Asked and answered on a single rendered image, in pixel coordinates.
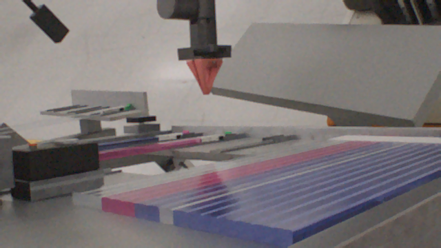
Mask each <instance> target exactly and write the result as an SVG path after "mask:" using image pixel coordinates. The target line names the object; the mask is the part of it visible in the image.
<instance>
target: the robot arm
mask: <svg viewBox="0 0 441 248"><path fill-rule="evenodd" d="M156 8H157V11H158V14H159V16H160V17H161V18H163V19H172V20H184V21H189V38H190V47H186V48H177V55H178V60H179V61H185V60H186V63H187V66H188V67H189V69H190V70H191V72H192V74H193V76H194V78H195V79H196V81H197V83H198V85H199V87H200V89H201V92H202V93H203V95H209V94H210V92H211V90H212V86H213V84H214V80H215V78H216V76H217V74H218V71H219V69H220V67H221V65H222V63H223V58H230V57H232V56H231V51H232V45H218V44H217V29H216V2H215V0H157V2H156Z"/></svg>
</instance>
